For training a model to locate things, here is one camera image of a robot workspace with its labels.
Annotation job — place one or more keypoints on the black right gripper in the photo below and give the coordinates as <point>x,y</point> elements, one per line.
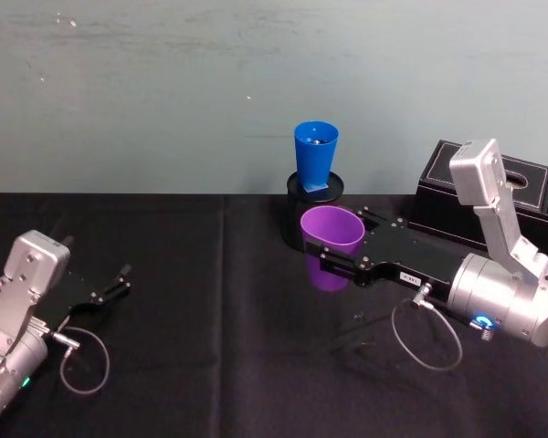
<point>406,255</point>

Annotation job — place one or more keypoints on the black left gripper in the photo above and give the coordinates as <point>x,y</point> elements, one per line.
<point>70,294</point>

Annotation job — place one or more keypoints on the purple plastic cup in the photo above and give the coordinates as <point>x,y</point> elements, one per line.
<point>331,232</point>

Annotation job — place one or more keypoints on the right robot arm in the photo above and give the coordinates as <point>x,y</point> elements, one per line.
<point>493,292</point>

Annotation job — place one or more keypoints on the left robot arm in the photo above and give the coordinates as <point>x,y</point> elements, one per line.
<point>20,292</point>

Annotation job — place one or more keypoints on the black round tin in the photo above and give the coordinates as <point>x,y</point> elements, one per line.
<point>292,219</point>

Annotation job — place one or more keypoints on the blue plastic cup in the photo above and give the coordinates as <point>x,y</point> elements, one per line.
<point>315,159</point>

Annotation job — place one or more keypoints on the black stitched organizer box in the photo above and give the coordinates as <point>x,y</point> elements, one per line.
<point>438,201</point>

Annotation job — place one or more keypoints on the black table cloth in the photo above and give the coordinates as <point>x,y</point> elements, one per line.
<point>210,319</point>

